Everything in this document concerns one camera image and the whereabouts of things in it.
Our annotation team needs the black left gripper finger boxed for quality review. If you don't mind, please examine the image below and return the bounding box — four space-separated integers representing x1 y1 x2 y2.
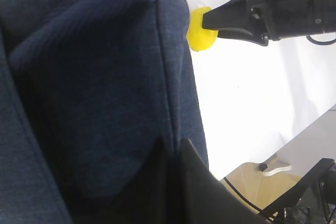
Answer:
147 139 267 223

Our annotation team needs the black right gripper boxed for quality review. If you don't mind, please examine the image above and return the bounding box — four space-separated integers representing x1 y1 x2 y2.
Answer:
202 0 335 47

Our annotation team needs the yellow lemon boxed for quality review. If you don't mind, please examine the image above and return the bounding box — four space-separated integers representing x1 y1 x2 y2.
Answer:
186 7 218 52

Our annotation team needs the dark blue lunch bag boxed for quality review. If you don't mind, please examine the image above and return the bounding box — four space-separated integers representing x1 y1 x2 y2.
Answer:
1 0 208 223

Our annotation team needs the white table foot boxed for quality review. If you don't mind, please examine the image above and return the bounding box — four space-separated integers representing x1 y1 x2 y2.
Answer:
249 153 292 177

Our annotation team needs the black floor cable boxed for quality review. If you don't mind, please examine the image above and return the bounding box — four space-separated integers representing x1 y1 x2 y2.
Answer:
223 176 266 213

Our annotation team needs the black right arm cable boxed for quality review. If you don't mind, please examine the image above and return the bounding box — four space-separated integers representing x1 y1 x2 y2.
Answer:
306 32 336 46

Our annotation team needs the black stand frame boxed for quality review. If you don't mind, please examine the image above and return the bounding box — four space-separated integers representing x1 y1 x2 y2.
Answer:
259 158 335 223

